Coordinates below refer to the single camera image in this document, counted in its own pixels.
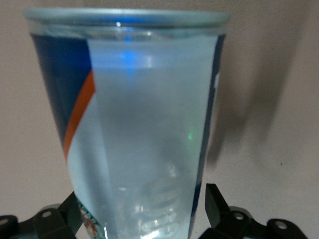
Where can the clear tennis ball can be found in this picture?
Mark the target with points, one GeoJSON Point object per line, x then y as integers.
{"type": "Point", "coordinates": [149, 112]}

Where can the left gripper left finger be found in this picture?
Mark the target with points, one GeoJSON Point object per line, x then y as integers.
{"type": "Point", "coordinates": [49, 224]}

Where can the brown table mat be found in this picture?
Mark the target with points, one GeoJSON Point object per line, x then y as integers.
{"type": "Point", "coordinates": [274, 74]}

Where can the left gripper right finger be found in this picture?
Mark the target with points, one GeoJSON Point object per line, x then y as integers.
{"type": "Point", "coordinates": [224, 224]}

